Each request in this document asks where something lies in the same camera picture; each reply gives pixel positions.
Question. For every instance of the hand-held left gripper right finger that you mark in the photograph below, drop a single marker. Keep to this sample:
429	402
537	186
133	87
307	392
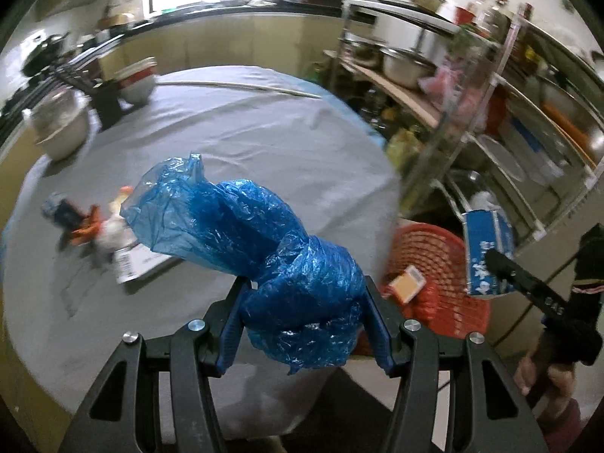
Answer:
378	335

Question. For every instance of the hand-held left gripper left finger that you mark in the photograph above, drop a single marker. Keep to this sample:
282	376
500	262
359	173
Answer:
230	337

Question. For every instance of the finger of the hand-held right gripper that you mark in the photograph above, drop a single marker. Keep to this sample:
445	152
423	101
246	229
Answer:
519	279

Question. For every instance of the blue milk carton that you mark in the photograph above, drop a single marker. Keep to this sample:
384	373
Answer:
486	240

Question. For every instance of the blue plastic bag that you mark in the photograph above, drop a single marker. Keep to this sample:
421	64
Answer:
283	269

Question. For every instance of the red plastic basket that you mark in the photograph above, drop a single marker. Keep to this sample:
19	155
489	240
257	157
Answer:
434	255

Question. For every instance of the blue silver box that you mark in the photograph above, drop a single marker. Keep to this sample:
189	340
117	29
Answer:
141	264

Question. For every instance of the person's right forearm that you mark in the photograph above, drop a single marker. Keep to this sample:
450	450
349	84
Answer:
564	427

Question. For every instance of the person's right hand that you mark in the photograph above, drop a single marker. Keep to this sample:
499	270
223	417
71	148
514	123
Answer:
549	380

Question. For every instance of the small orange box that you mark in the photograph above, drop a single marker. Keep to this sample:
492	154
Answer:
406	285

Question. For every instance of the white crumpled tissue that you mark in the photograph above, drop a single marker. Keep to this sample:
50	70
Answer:
113	235

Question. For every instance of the yellow plastic bag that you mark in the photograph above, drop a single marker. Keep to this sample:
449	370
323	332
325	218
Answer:
405	148

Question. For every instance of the metal shelf rack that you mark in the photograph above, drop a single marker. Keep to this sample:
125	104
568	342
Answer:
500	85

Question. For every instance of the pink plastic bag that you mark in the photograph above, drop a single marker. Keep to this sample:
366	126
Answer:
455	85

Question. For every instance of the dark blue packet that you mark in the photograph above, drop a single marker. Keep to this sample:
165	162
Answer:
63	212

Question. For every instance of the grey tablecloth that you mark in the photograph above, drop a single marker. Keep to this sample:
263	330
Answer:
236	127

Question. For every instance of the blue cloth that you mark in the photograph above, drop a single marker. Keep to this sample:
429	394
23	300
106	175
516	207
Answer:
358	118

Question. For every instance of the large steel pot with lid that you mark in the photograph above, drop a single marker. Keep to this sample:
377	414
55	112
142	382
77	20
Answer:
406	68

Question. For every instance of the green leafy plant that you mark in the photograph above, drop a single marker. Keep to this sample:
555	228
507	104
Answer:
467	40

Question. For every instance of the long white stick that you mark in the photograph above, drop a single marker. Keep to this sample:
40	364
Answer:
236	86

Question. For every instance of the black chopstick holder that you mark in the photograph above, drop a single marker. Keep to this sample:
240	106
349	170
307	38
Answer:
107	104

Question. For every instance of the stack of bowls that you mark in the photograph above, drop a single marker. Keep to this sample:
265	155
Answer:
137	82

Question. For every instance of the white bowl with wrap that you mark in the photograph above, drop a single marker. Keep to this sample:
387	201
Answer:
59	125

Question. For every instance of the small steel pot with lid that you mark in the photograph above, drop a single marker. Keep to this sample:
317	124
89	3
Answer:
361	54

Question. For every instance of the bundle of black chopsticks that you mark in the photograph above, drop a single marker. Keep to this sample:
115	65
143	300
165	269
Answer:
75	80

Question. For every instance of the black wok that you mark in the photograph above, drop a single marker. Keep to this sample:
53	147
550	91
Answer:
45	54

